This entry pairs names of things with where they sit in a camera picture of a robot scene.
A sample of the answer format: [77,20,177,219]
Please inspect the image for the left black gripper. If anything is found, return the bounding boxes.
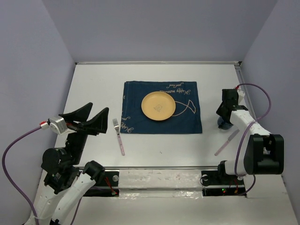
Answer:
[60,101,111,163]

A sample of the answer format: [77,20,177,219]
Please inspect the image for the pink handled fork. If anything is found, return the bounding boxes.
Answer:
[112,119,125,156]

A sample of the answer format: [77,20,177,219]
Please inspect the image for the dark blue cup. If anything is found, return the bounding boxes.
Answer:
[217,116,233,130]

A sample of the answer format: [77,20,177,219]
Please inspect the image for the pink handled knife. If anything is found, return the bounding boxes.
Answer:
[214,129,239,156]

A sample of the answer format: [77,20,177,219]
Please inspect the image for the blue fish placemat cloth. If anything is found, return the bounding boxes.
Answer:
[120,81,203,134]

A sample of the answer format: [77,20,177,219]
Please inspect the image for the yellow plate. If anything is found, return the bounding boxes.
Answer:
[141,91,176,121]

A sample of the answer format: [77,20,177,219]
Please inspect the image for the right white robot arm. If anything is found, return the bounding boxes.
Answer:
[216,89,284,184]

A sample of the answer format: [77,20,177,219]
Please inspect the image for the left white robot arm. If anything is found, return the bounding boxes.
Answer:
[26,103,109,225]

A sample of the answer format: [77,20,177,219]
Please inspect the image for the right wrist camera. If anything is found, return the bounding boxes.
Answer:
[235,86,245,104]

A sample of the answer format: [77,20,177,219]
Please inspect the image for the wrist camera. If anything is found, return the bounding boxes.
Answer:
[235,86,245,104]
[39,116,74,135]

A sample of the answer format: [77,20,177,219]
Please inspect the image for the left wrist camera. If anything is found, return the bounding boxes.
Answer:
[39,116,74,135]

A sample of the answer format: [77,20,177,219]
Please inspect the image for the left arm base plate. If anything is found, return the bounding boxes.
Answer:
[84,170,120,197]

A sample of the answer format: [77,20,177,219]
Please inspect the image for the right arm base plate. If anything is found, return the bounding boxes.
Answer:
[200,165,246,197]

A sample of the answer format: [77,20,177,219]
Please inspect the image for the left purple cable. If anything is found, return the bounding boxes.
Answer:
[1,126,83,225]

